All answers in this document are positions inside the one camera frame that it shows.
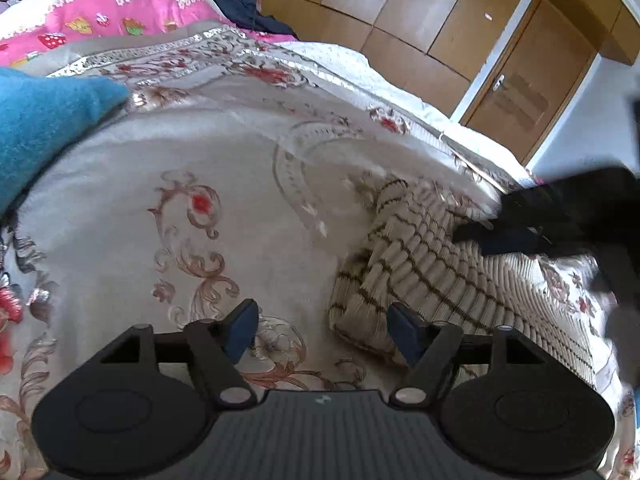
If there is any beige brown-striped knit sweater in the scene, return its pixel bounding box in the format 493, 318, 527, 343
329, 178, 596, 384

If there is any navy clothes pile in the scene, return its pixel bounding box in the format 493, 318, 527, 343
214, 0, 298, 41

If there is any wooden door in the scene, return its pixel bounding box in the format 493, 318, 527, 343
462, 0, 596, 164

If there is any silver floral bedspread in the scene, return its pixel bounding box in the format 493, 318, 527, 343
1, 21, 639, 479

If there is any wooden wardrobe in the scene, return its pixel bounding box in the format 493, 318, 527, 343
262, 0, 639, 113

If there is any blue fuzzy knit garment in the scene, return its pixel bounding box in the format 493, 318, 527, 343
1, 67, 129, 211

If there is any pink cartoon print quilt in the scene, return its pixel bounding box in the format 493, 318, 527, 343
0, 0, 298, 68

